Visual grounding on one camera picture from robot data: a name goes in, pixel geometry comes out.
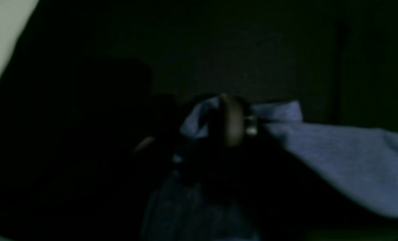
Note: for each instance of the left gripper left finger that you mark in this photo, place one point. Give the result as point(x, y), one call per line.
point(88, 181)

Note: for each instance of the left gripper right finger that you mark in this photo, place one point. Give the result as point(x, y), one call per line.
point(308, 182)

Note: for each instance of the blue-grey t-shirt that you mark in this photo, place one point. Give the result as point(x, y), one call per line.
point(192, 202)

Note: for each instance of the black table cloth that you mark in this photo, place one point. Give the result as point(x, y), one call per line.
point(68, 59)

